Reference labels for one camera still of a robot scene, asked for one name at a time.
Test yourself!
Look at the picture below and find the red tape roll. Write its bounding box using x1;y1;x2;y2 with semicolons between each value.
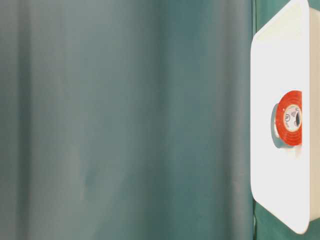
275;90;303;147

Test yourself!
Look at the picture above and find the white plastic case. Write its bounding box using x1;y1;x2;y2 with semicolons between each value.
250;0;320;234

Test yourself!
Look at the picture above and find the green tape roll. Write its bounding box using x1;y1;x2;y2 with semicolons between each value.
270;103;280;139

